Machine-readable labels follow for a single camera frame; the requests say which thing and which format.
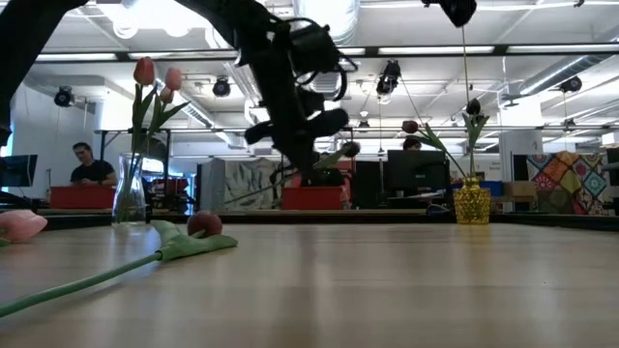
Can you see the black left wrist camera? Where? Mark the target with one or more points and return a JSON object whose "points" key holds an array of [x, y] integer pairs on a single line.
{"points": [[314, 48]]}

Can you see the yellow glass vase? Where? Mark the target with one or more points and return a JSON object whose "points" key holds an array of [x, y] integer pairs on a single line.
{"points": [[471, 205]]}

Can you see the black ceiling-hung camera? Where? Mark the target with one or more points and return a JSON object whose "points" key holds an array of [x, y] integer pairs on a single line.
{"points": [[389, 77], [570, 84], [64, 96], [221, 87]]}

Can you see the brown cardboard box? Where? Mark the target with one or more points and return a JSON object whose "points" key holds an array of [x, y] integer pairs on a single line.
{"points": [[520, 188]]}

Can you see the black aluminium table frame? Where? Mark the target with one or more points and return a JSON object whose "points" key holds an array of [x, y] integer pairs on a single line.
{"points": [[314, 218]]}

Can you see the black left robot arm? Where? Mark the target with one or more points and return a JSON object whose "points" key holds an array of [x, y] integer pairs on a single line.
{"points": [[19, 58]]}

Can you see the grey leaf-pattern partition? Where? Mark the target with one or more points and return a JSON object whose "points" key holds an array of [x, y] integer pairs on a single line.
{"points": [[242, 183]]}

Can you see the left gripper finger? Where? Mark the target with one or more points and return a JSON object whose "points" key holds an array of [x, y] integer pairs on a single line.
{"points": [[310, 155], [297, 157]]}

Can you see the red plastic bin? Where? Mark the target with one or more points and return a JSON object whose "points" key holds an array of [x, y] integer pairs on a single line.
{"points": [[312, 199], [82, 198]]}

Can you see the colourful patchwork quilt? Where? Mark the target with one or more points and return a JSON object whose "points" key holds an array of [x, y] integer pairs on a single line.
{"points": [[566, 183]]}

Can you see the dark red artificial tulip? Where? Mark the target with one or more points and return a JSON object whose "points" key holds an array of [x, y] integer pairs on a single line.
{"points": [[204, 223], [410, 126]]}

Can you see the clear glass vase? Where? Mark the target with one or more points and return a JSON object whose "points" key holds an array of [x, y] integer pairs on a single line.
{"points": [[128, 203]]}

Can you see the pale pink artificial tulip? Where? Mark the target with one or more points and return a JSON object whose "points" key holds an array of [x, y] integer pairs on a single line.
{"points": [[167, 95]]}

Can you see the black artificial tulip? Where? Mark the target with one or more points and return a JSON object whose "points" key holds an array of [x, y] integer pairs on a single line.
{"points": [[473, 107]]}

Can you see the person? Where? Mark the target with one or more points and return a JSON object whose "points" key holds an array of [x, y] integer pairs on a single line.
{"points": [[412, 144], [329, 178], [92, 171]]}

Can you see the silver ventilation duct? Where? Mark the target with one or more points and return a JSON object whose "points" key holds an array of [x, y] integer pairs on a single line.
{"points": [[556, 77]]}

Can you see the black computer monitor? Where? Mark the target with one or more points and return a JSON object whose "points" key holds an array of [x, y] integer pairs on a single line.
{"points": [[17, 170], [418, 169]]}

